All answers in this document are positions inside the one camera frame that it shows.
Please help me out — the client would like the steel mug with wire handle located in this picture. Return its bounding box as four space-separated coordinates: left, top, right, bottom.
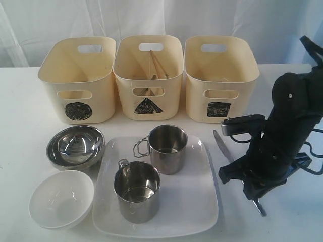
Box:
133 124 188 175

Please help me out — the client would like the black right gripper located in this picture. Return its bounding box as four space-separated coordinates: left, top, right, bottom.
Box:
219 110 315 200

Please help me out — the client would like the stainless steel bowl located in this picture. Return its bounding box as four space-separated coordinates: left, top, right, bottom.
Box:
46 125 105 171

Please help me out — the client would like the cream bin with circle mark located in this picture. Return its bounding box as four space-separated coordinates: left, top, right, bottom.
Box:
38 37 117 124

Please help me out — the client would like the white ceramic bowl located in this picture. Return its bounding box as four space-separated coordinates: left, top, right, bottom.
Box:
29 170 94 230

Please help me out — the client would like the wooden chopstick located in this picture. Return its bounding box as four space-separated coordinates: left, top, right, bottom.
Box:
149 50 169 79
148 50 152 80

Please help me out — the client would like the cream bin with triangle mark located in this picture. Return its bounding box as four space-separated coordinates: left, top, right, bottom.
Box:
113 35 184 120

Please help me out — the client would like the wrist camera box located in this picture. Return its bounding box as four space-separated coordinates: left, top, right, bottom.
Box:
221 114 265 136

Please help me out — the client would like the cream bin with square mark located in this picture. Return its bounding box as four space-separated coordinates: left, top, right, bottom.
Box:
184 36 260 123

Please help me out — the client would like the steel mug with band handle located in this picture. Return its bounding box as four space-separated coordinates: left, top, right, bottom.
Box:
114 159 160 224

